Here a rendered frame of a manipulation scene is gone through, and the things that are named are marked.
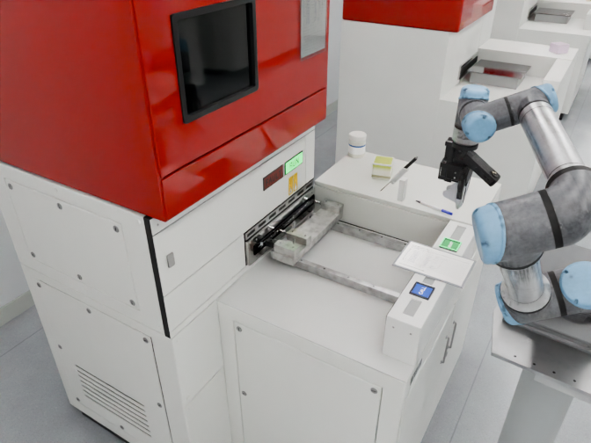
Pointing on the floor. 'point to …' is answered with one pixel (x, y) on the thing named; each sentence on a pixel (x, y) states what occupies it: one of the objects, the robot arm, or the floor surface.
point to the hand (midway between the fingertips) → (460, 205)
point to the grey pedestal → (534, 412)
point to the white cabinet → (333, 382)
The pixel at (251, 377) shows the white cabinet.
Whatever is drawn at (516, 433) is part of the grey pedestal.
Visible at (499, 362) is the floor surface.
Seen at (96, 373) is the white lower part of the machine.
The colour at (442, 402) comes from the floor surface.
